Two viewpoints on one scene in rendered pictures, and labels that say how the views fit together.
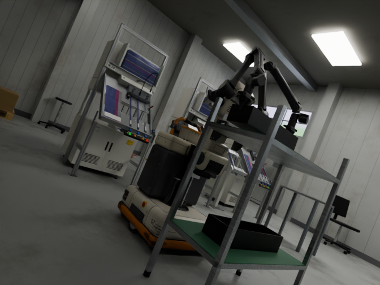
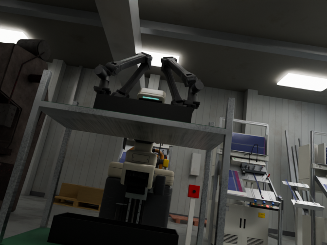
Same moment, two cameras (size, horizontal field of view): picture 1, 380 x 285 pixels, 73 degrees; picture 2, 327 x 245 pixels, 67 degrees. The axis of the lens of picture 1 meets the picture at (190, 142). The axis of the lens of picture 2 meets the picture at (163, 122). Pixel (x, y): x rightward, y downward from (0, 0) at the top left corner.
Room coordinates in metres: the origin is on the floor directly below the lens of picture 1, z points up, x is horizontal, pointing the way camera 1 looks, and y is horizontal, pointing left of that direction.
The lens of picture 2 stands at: (0.67, -1.46, 0.64)
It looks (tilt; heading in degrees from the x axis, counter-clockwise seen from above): 15 degrees up; 39
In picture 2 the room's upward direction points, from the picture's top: 9 degrees clockwise
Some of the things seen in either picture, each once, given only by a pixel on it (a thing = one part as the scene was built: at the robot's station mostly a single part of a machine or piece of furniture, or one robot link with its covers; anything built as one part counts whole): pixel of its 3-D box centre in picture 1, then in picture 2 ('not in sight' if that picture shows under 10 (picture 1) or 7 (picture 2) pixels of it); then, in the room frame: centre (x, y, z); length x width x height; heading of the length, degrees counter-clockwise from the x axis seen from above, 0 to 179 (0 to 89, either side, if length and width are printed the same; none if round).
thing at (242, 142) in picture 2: (210, 109); (246, 144); (4.38, -0.11, 1.52); 0.51 x 0.13 x 0.27; 129
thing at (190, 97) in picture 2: (291, 125); (191, 99); (1.90, -0.65, 1.22); 0.10 x 0.07 x 0.07; 128
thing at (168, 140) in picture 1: (181, 167); (137, 194); (2.25, -0.01, 0.59); 0.55 x 0.34 x 0.83; 128
